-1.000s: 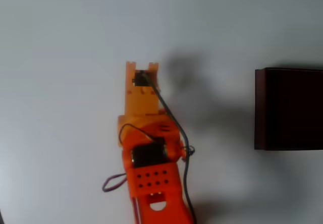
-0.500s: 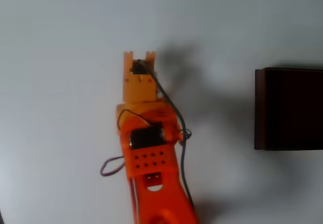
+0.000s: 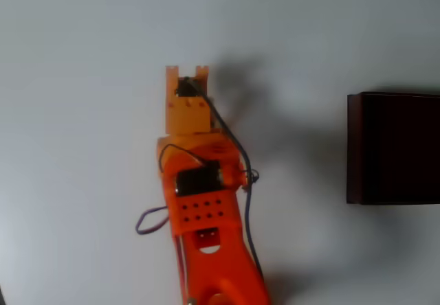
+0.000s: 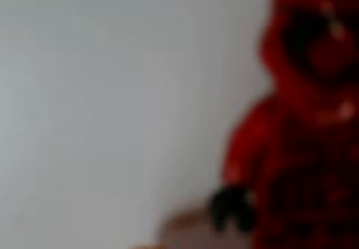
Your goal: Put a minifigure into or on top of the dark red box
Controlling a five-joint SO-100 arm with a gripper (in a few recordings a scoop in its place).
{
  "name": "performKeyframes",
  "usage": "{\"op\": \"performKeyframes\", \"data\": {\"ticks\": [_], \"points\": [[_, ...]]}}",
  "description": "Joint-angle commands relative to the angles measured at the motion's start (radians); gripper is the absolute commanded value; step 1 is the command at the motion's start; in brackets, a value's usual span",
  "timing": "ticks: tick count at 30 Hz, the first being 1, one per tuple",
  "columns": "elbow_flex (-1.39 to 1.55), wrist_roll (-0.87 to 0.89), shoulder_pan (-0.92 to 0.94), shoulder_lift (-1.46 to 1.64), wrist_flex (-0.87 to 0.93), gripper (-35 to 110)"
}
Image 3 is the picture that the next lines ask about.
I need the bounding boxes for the dark maroon open box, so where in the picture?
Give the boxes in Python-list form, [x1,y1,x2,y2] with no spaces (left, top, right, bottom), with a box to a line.
[346,91,440,205]

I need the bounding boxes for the thin servo cable loop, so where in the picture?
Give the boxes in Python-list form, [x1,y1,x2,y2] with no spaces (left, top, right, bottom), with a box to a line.
[157,142,215,169]

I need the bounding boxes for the purple white servo wire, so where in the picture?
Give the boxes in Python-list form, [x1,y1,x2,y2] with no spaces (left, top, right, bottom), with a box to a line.
[135,205,170,236]

